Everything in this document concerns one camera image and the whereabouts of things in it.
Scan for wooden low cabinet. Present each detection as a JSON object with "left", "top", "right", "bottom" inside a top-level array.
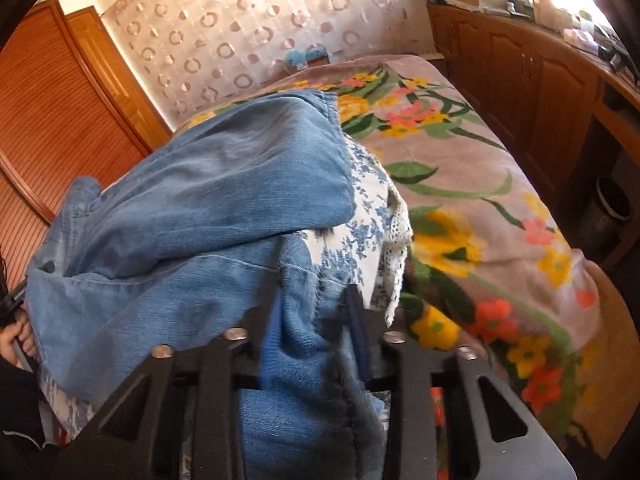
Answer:
[{"left": 426, "top": 2, "right": 640, "bottom": 266}]

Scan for pink floral blanket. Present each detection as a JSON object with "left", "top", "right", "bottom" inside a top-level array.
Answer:
[{"left": 180, "top": 54, "right": 607, "bottom": 458}]

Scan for white blue floral bedsheet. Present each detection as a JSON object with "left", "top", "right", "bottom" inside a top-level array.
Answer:
[{"left": 37, "top": 137, "right": 415, "bottom": 441}]

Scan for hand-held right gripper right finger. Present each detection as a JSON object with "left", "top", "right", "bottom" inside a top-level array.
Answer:
[{"left": 344, "top": 285, "right": 576, "bottom": 480}]

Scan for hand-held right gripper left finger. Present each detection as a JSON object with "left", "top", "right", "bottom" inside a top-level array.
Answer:
[{"left": 52, "top": 309, "right": 289, "bottom": 480}]

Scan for blue denim pants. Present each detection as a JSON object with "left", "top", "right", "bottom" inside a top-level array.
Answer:
[{"left": 24, "top": 89, "right": 390, "bottom": 480}]

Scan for teal item in box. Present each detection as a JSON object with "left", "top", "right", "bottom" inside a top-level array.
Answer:
[{"left": 285, "top": 42, "right": 331, "bottom": 73}]

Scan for black trash bin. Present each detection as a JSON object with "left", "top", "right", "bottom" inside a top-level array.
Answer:
[{"left": 580, "top": 175, "right": 632, "bottom": 251}]

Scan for circle patterned sheer curtain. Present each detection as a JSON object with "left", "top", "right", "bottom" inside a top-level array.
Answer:
[{"left": 102, "top": 0, "right": 431, "bottom": 133}]

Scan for person's left hand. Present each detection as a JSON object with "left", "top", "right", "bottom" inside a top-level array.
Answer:
[{"left": 0, "top": 322, "right": 38, "bottom": 363}]

